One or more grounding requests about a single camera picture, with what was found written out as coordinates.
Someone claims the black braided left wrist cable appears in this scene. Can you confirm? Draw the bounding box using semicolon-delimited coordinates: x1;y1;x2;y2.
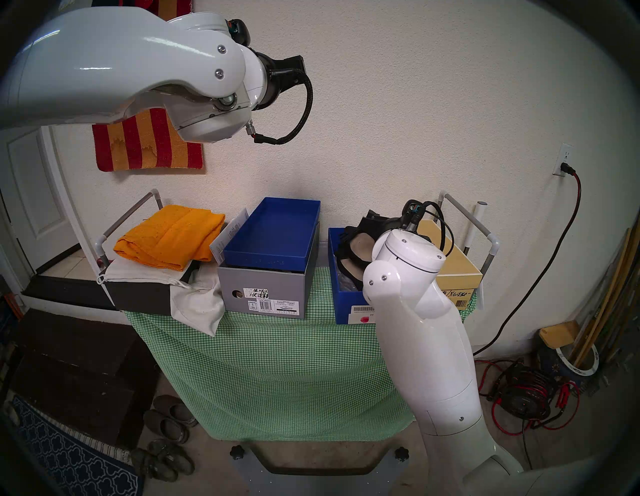
245;69;315;146

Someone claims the red yellow striped wall cloth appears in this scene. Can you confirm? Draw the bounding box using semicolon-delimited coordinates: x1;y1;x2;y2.
91;0;204;173

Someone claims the grey cart rail pipe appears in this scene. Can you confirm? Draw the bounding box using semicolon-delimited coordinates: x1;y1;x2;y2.
437;191;500;275

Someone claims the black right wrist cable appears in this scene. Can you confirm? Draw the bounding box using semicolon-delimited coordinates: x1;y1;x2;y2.
402;200;456;257

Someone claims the white door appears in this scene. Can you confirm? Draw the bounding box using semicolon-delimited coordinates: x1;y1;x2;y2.
0;125;81;273

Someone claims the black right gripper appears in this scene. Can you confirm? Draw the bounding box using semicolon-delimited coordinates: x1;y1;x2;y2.
361;209;406;237

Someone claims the orange cloth bag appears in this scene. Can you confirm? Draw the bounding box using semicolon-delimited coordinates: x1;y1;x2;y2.
114;204;227;272

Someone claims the green checkered tablecloth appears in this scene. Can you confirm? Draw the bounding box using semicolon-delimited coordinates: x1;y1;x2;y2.
125;267;478;442

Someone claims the blue white bucket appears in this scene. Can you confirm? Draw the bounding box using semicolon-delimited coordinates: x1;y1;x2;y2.
542;342;600;386

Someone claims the white plastic pipe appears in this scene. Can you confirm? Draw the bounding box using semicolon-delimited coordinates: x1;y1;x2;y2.
462;201;487;256

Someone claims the blue patterned rug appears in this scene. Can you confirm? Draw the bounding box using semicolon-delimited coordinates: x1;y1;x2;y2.
12;395;146;496

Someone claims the black shoe box lid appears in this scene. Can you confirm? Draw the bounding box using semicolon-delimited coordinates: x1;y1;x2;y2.
22;265;201;316

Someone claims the tan shoe box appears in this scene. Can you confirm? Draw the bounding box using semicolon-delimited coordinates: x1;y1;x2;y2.
417;219;484;311

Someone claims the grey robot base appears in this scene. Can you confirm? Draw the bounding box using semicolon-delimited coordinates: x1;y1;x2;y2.
231;440;416;496

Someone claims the dark grey floor shoe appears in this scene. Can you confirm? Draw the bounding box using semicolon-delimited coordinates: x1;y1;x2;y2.
152;395;199;428
147;439;196;476
131;447;178;483
143;409;191;445

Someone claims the white wall outlet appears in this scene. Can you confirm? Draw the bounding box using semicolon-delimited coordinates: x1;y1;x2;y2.
551;142;573;177

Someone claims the black red cable reel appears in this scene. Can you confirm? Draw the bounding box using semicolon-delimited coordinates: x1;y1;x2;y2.
492;362;558;423

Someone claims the white metal rack frame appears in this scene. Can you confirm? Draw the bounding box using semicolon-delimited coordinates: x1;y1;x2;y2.
95;189;163;268

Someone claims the dark wooden cabinet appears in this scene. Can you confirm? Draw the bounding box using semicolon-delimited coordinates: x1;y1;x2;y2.
0;309;161;451

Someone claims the blue shoe box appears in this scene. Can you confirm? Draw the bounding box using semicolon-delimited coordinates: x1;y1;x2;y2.
328;227;377;326

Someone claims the blue shoe box lid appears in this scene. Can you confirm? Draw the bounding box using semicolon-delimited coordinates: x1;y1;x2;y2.
222;197;321;273

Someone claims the white paper sheet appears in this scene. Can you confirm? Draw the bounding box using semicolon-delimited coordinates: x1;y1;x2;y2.
209;207;250;266

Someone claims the grey shoe box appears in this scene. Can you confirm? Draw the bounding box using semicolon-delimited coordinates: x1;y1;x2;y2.
217;222;321;319

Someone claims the white cloth bag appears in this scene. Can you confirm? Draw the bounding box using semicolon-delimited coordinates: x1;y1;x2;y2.
97;257;226;337

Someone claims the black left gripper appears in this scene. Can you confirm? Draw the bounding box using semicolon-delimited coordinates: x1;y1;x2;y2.
255;52;307;112

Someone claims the red black power cable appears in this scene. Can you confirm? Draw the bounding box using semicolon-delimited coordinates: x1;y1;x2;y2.
472;162;583;437

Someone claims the bundle of wooden sticks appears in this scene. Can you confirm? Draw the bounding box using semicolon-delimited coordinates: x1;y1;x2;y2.
572;215;640;368

